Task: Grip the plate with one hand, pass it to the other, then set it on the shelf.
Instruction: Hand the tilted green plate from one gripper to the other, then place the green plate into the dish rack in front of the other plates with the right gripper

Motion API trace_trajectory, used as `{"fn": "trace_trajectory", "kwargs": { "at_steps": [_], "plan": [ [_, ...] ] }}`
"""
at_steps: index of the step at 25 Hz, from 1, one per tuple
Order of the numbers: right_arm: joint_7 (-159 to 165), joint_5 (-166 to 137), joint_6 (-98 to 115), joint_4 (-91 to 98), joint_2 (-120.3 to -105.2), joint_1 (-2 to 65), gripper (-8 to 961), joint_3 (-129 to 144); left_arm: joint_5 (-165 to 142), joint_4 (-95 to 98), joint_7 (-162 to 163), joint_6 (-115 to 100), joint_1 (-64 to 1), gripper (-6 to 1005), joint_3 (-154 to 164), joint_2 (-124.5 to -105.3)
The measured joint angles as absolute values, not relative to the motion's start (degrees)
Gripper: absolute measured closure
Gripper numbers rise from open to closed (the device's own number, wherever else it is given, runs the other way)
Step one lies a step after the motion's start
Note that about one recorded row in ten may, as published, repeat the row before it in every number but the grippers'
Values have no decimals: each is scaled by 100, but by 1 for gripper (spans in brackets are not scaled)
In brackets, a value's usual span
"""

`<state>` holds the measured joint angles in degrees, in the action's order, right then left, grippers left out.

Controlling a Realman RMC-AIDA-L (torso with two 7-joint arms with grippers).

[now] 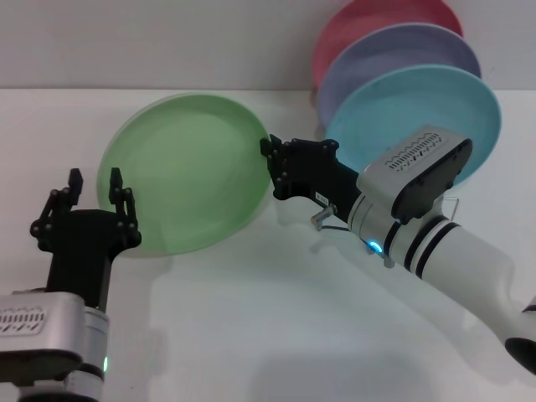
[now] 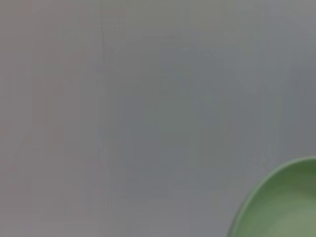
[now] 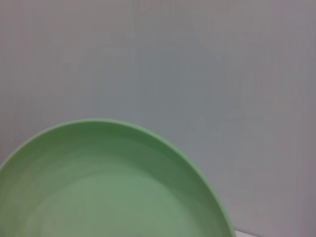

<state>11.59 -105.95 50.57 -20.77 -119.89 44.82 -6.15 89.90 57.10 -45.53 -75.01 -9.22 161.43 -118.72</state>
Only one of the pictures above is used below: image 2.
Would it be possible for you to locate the green plate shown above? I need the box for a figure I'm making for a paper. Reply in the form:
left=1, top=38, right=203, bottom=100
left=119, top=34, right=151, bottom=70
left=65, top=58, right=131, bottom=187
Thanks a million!
left=226, top=156, right=316, bottom=237

